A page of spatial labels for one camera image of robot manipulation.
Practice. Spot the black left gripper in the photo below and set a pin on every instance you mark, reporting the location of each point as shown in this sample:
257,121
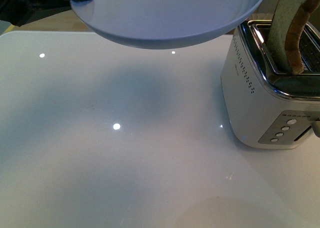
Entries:
21,12

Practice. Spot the light blue round plate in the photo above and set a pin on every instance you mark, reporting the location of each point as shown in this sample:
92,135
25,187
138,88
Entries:
163,24

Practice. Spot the slice of brown bread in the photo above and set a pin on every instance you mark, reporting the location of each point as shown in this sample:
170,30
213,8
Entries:
288,22

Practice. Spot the white chrome two-slot toaster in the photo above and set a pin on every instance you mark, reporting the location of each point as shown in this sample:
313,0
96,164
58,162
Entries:
269,108

